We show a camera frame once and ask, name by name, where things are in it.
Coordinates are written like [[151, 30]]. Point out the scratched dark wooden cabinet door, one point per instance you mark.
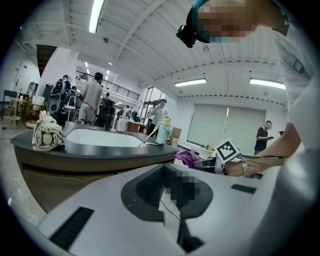
[[50, 190]]

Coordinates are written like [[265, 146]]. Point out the round wooden stool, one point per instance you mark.
[[15, 112]]

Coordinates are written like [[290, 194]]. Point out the black mezzanine railing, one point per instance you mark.
[[117, 88]]

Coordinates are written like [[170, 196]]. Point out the beige crumpled towel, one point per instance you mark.
[[47, 132]]

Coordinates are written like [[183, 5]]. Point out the grey oval shell seat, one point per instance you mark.
[[53, 103]]

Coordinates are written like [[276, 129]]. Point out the person's light grey shirt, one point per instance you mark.
[[300, 75]]

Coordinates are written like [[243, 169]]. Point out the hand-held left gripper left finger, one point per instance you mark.
[[100, 205]]

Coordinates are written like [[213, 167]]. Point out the brown wooden desk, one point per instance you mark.
[[136, 127]]

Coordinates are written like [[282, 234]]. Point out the purple cloth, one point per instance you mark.
[[183, 157]]

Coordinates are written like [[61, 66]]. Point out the person's head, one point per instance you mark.
[[237, 17]]

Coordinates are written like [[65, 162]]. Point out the dark wooden vanity cabinet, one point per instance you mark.
[[75, 162]]

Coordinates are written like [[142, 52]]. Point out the brown cardboard sheet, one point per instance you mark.
[[176, 132]]

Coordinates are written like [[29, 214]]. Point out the silver wristwatch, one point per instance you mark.
[[244, 167]]

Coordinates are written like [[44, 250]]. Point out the black vanity countertop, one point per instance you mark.
[[100, 151]]

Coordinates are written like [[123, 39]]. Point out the teal cartoon water bottle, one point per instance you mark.
[[163, 131]]

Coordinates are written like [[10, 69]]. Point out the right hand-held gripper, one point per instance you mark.
[[228, 150]]

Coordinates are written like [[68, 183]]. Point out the ceiling tube light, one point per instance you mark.
[[267, 83], [96, 15], [190, 82]]

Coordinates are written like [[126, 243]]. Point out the grey roller blind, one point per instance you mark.
[[207, 125], [246, 130]]

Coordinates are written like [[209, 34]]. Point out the person's right forearm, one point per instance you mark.
[[275, 150]]

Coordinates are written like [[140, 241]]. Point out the white sink basin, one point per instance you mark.
[[100, 137]]

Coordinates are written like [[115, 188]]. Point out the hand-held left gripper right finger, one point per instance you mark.
[[225, 197]]

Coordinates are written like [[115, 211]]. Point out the black head camera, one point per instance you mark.
[[186, 36]]

